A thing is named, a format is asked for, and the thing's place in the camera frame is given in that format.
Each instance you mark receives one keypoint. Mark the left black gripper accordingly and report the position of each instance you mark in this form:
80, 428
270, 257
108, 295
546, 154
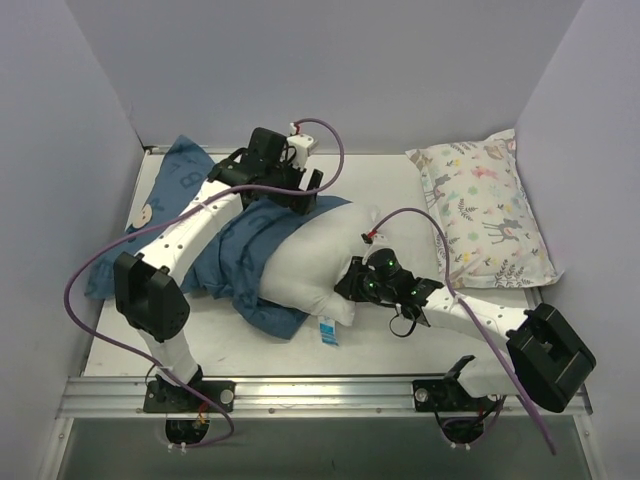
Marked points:
310, 181

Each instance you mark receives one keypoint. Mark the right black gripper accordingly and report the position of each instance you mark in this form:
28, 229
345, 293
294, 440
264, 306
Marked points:
350, 282

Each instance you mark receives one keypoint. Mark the white pillow insert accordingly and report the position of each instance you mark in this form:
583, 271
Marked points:
304, 269

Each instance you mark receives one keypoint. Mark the blue cartoon print pillowcase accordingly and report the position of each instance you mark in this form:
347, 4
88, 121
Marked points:
232, 263

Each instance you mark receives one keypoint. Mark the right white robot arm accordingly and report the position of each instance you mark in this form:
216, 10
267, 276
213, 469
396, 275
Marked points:
543, 351

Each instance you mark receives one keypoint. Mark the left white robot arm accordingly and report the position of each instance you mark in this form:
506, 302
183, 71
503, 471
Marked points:
147, 285

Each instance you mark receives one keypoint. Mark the floral deer print pillow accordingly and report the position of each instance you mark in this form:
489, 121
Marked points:
490, 236

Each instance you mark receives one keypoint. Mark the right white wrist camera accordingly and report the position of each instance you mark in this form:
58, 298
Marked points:
374, 241

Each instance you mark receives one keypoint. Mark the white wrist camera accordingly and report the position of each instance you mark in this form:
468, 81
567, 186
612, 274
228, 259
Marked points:
299, 148
374, 241

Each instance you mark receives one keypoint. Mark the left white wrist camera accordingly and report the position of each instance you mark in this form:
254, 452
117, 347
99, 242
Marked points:
299, 148

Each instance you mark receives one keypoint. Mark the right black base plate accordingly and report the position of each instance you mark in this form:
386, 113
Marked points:
437, 395

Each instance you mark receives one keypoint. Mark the aluminium mounting rail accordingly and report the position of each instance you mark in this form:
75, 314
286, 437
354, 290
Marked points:
249, 397

